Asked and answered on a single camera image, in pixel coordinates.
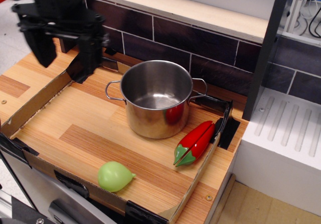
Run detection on green toy pear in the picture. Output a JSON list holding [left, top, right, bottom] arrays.
[[98, 161, 136, 192]]

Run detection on black cables in background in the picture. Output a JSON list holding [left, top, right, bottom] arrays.
[[293, 0, 321, 39]]

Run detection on white toy sink drainboard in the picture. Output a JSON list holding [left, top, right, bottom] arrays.
[[233, 88, 320, 215]]

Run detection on cardboard fence with black tape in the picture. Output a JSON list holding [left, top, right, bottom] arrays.
[[1, 50, 247, 223]]

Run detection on stainless steel pot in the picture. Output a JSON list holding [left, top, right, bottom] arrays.
[[118, 60, 195, 139]]

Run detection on dark grey shelf post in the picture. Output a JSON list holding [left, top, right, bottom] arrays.
[[242, 0, 287, 121]]

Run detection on light wooden shelf board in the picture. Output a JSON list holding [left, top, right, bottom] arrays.
[[105, 0, 268, 44]]

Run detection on red toy chili pepper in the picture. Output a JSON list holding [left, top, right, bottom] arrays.
[[174, 121, 215, 167]]

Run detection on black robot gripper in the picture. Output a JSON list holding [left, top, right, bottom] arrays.
[[12, 0, 109, 83]]

